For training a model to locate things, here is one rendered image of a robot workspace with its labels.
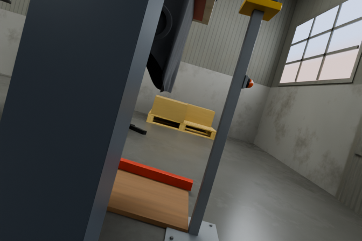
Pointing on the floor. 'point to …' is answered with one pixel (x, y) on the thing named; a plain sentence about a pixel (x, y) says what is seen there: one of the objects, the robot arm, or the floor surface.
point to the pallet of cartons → (182, 117)
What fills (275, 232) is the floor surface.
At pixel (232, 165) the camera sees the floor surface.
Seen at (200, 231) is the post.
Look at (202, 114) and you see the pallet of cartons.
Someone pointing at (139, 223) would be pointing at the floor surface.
